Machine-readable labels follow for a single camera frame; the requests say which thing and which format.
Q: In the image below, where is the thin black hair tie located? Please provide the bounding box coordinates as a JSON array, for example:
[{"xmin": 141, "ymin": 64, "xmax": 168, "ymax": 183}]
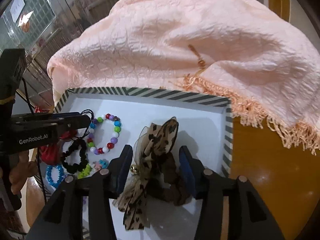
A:
[{"xmin": 72, "ymin": 109, "xmax": 95, "ymax": 140}]

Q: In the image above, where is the multicolour flower hair tie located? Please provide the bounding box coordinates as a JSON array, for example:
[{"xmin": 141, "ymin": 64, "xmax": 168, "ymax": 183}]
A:
[{"xmin": 92, "ymin": 159, "xmax": 110, "ymax": 172}]

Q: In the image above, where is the green flower hair tie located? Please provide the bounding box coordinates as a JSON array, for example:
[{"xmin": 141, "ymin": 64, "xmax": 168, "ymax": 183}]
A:
[{"xmin": 77, "ymin": 164, "xmax": 93, "ymax": 180}]

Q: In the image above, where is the multicolour bead bracelet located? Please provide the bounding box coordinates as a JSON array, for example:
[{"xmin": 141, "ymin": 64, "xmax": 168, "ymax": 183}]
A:
[{"xmin": 86, "ymin": 113, "xmax": 123, "ymax": 156}]

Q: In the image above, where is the leopard print bow scrunchie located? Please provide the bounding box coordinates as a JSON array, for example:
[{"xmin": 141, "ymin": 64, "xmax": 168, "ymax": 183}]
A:
[{"xmin": 113, "ymin": 117, "xmax": 190, "ymax": 231}]

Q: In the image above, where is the black scrunchie bracelet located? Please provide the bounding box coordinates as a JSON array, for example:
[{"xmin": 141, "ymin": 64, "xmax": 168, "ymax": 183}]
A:
[{"xmin": 60, "ymin": 138, "xmax": 90, "ymax": 175}]

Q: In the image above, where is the red bow hair clip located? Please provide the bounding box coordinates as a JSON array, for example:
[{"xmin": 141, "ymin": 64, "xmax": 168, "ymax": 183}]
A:
[{"xmin": 40, "ymin": 130, "xmax": 78, "ymax": 166}]

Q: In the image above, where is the blue bead bracelet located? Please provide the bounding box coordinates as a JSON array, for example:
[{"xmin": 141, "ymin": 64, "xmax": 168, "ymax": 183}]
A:
[{"xmin": 45, "ymin": 164, "xmax": 66, "ymax": 189}]

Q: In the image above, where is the person's left hand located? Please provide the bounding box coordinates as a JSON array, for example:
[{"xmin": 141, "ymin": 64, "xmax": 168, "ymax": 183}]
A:
[{"xmin": 9, "ymin": 150, "xmax": 37, "ymax": 195}]

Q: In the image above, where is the striped white tray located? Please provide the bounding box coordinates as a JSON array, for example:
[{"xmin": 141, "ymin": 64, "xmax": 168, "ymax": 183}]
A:
[{"xmin": 34, "ymin": 87, "xmax": 234, "ymax": 240}]

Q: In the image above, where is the metal folding gate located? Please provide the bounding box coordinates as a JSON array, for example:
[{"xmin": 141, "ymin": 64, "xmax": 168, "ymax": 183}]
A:
[{"xmin": 24, "ymin": 0, "xmax": 101, "ymax": 109}]

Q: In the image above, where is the pink fringed scarf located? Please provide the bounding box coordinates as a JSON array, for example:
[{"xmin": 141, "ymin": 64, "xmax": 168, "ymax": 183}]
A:
[{"xmin": 47, "ymin": 0, "xmax": 319, "ymax": 154}]

